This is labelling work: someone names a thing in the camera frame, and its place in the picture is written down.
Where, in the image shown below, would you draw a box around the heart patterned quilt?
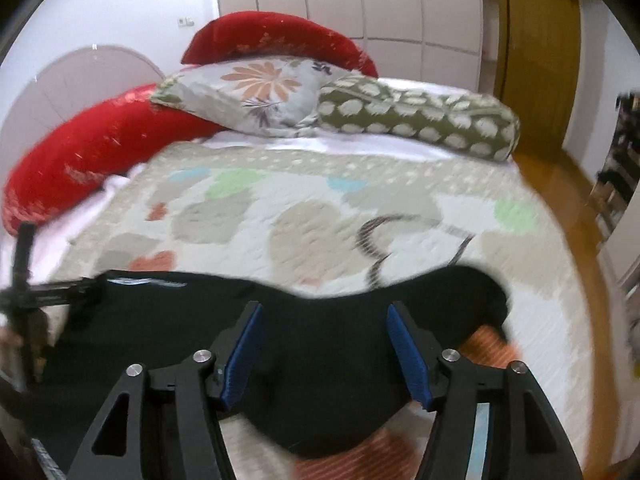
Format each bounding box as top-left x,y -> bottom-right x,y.
58,143 -> 593,464

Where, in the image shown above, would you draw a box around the arched headboard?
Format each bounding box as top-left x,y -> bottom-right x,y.
1,46 -> 164,179

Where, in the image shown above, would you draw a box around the white wardrobe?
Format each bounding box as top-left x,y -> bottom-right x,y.
218,0 -> 499,93

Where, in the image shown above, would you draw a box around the red cushion far side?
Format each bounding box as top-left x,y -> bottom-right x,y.
181,11 -> 378,77

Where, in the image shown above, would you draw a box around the floral pillow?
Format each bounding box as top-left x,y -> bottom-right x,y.
151,55 -> 349,138

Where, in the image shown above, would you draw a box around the wooden door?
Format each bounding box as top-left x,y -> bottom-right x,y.
497,0 -> 580,158

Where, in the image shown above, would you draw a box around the green dotted bolster pillow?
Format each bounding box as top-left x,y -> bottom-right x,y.
317,75 -> 520,162

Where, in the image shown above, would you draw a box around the black pants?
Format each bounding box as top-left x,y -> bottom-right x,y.
24,266 -> 508,468

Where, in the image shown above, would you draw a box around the white shelf unit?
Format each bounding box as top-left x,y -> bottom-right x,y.
589,90 -> 639,299

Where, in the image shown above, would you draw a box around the red cushion near wall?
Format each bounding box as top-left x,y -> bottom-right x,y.
1,84 -> 223,235

